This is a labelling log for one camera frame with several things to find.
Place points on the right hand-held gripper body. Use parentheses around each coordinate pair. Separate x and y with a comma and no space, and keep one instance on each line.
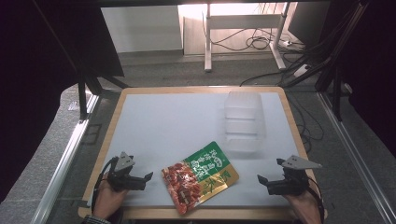
(288,185)

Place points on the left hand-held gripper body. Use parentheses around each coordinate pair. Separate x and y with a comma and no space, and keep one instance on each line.
(126,182)

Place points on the green and red snack packet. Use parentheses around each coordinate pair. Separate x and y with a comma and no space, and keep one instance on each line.
(199,177)

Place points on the clear plastic container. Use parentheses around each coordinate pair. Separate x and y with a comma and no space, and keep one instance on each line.
(244,123)

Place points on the person's left hand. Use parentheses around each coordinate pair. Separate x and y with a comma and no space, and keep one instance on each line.
(107,199)

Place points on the person's right hand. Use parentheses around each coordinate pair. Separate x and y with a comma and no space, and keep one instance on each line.
(306,207)

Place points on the dark floor socket cover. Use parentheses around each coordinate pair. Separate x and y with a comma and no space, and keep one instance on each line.
(91,133)

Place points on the plaid shirt cuff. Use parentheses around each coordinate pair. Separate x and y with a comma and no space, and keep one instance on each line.
(95,220)

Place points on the white table with wooden edge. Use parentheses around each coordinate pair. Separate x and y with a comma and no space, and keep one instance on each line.
(174,124)

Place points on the black stand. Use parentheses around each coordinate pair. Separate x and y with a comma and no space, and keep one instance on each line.
(336,93)
(82,96)

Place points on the white power strip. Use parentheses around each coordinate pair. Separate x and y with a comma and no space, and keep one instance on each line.
(302,70)

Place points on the black curtain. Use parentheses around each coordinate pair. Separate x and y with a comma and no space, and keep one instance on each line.
(370,62)
(37,77)

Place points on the white board panel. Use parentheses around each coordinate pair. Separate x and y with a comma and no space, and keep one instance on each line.
(141,28)

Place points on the dark monitor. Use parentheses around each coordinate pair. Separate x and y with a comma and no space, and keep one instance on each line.
(308,23)

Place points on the aluminium rail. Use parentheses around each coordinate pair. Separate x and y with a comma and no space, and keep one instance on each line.
(355,152)
(67,155)

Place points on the white metal desk frame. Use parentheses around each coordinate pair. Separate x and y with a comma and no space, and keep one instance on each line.
(243,21)

